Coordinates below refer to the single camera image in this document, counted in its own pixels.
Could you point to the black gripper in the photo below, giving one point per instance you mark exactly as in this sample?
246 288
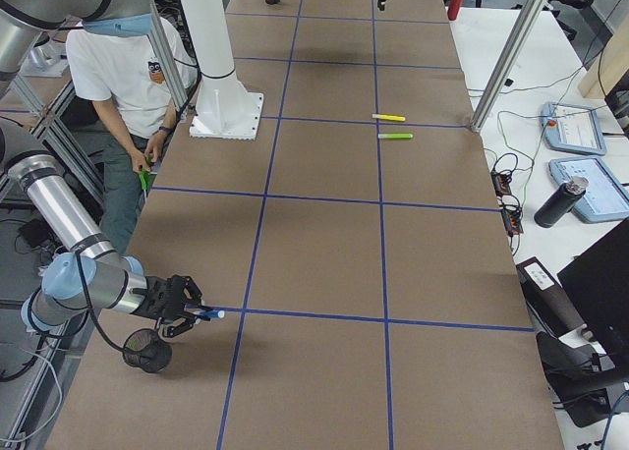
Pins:
148 309

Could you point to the blue highlighter marker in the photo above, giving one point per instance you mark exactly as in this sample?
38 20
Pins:
208 314

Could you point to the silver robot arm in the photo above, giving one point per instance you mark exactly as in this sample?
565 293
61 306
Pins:
92 275

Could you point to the right black mesh cup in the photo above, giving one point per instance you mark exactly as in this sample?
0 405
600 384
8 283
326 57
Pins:
145 350

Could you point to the yellow highlighter marker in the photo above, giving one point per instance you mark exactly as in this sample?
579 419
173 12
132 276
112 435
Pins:
389 118

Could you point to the green highlighter marker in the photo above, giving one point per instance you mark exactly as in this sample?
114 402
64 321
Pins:
395 136

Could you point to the person in white shirt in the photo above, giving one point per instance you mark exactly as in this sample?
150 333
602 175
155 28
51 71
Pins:
123 79

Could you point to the upper blue teach pendant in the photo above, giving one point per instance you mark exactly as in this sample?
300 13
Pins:
572 128

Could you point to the blue teach pendant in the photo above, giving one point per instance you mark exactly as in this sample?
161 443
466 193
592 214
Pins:
572 128
605 199

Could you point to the black water bottle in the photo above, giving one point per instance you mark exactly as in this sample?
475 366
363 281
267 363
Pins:
561 201

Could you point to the lower blue teach pendant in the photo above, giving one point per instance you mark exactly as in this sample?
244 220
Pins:
605 199

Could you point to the aluminium frame post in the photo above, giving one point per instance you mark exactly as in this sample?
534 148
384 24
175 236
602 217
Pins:
513 46

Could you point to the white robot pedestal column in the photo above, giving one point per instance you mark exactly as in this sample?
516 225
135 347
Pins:
224 108

